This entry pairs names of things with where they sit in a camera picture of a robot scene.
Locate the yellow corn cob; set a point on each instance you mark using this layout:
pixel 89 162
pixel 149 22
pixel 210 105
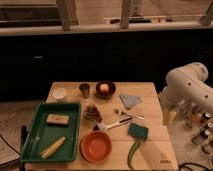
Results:
pixel 53 148

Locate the metal fork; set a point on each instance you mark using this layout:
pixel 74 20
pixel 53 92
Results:
pixel 120 112

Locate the grey-blue towel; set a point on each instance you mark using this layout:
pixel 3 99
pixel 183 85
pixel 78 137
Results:
pixel 130 101

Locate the small white bowl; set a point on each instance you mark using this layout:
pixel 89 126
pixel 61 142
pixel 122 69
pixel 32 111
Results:
pixel 59 94

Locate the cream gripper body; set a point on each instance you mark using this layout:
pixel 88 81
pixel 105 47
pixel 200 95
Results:
pixel 169 102

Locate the pale egg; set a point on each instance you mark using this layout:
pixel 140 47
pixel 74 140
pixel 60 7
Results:
pixel 104 88

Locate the white handled brush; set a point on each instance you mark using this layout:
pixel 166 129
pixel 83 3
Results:
pixel 102 126

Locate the green plastic tray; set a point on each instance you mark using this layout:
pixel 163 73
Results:
pixel 41 135

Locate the teal sponge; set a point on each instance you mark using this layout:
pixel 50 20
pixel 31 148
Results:
pixel 138 131

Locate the brown pinecone figure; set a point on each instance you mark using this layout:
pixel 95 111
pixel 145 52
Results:
pixel 92 113

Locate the dark bowl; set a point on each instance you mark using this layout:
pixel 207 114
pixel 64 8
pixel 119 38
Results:
pixel 109 94

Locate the grey metal cup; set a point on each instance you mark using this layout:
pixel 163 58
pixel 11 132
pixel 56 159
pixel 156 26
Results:
pixel 85 90

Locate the orange-red bowl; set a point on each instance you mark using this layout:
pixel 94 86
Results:
pixel 96 146

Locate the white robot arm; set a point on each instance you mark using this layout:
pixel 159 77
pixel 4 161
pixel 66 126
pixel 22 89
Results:
pixel 186 83

